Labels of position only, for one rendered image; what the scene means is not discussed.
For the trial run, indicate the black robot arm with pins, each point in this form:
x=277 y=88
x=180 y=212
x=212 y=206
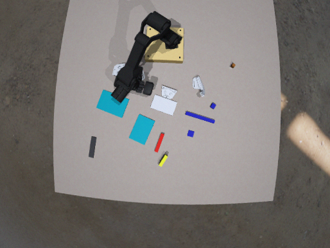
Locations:
x=127 y=75

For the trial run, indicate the dark grey flat bar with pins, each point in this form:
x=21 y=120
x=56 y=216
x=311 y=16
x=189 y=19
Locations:
x=92 y=147

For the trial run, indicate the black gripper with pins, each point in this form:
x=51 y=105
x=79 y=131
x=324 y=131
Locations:
x=148 y=87

